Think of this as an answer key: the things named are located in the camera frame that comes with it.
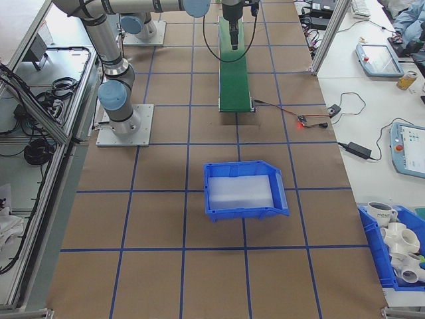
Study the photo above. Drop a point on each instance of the V-shaped metal bar frame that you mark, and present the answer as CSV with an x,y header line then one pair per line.
x,y
29,33

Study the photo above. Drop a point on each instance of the aluminium profile post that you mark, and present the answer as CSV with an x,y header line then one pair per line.
x,y
328,36

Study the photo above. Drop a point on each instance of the green belt conveyor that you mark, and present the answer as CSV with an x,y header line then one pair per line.
x,y
234,83

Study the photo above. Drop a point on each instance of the white mug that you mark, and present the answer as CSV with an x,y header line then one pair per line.
x,y
378,212

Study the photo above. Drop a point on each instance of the green plastic object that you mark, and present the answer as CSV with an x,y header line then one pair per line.
x,y
422,264

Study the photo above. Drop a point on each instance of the large black power brick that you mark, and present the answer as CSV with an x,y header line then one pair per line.
x,y
317,21

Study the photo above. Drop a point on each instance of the black computer with label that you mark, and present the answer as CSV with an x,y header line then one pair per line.
x,y
323,5

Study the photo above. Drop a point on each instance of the blue open-front plastic bin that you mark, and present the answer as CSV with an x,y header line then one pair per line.
x,y
239,214

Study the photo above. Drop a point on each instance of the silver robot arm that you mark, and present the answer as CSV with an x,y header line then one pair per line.
x,y
146,28
106,43

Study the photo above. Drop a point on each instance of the yellow drink can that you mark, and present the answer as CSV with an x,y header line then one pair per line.
x,y
406,81

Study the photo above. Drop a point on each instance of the black barrel connector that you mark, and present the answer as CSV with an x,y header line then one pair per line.
x,y
322,125

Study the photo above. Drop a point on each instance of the blue grey teach pendant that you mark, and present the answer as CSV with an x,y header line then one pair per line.
x,y
378,60
410,149

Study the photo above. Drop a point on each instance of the white keyboard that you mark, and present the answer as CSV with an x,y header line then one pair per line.
x,y
360,7

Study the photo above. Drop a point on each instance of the small black square device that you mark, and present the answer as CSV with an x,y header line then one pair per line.
x,y
333,110

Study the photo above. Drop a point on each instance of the white square base plate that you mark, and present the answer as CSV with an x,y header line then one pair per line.
x,y
142,126
159,33

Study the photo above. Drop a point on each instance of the blue storage crate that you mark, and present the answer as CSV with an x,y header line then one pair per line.
x,y
375,252

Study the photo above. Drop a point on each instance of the person's sleeved arm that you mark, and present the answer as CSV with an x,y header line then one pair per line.
x,y
410,20

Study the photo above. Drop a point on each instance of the white PVC pipe fitting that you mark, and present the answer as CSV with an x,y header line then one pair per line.
x,y
408,270
398,236

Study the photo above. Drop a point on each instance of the red white connector bundle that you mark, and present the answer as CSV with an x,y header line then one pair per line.
x,y
313,36

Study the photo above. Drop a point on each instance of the small black power adapter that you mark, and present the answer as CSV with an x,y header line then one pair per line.
x,y
360,149

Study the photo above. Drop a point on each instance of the white cloth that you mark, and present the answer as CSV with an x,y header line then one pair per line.
x,y
8,229

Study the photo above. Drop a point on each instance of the grey black box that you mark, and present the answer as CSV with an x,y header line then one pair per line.
x,y
34,50

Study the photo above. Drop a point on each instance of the small circuit board red LED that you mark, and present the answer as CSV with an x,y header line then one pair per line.
x,y
301,120

